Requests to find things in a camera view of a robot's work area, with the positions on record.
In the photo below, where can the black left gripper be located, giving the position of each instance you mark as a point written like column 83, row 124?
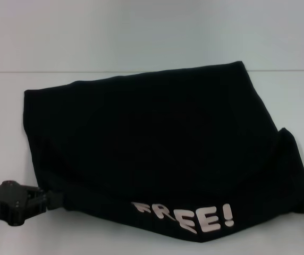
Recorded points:
column 3, row 203

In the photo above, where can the black shirt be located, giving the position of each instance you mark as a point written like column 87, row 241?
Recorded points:
column 154, row 146

